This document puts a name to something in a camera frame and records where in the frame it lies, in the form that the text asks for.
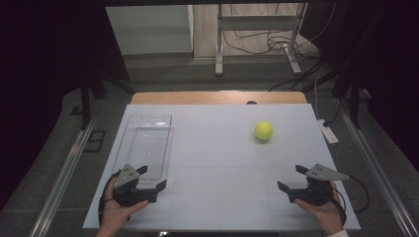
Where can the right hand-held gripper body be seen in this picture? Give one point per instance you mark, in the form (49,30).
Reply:
(318,189)

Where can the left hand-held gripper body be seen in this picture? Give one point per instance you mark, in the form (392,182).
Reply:
(126,179)

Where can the clear plastic container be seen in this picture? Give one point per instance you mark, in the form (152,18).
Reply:
(148,144)

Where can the yellow tennis ball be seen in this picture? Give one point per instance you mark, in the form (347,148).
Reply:
(263,130)

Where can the person's right hand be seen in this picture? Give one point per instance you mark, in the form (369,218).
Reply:
(324,215)

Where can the person's left hand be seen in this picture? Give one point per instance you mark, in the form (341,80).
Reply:
(115,214)

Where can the white power strip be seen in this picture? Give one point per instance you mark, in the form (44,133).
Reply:
(328,133)

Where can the white table board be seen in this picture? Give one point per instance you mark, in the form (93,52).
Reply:
(224,184)

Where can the black stand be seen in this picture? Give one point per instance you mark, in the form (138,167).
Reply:
(86,102)
(354,102)

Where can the wooden table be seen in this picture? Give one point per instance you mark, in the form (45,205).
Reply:
(197,98)

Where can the dark curtain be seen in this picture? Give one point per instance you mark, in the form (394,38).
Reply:
(388,65)
(39,82)

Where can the white panel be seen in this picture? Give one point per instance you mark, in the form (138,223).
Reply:
(148,29)

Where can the white metal stand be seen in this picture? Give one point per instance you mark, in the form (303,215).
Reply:
(257,23)

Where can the black floor frame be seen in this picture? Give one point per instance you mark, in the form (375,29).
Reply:
(95,141)

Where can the aluminium floor rail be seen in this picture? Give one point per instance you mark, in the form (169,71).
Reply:
(378,177)
(62,177)

